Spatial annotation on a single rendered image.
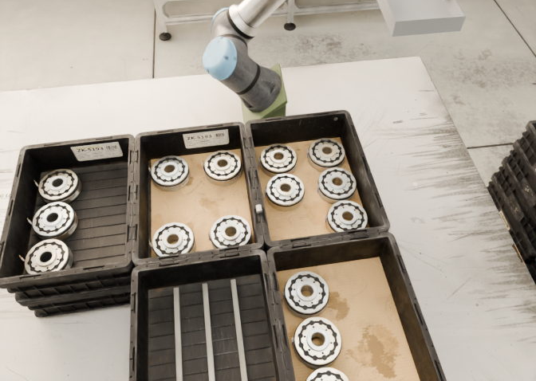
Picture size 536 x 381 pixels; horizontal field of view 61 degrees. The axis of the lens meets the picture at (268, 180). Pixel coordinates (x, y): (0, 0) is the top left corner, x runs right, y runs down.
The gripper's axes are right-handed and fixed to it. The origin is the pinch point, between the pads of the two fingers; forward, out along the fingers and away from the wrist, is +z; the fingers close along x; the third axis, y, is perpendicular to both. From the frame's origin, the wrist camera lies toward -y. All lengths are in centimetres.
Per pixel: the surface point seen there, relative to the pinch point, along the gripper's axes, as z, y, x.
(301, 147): 38, 30, -41
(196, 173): 47, 34, -71
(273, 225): 42, 54, -54
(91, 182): 56, 31, -99
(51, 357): 71, 74, -107
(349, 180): 33, 46, -33
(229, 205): 45, 46, -64
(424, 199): 41, 47, -3
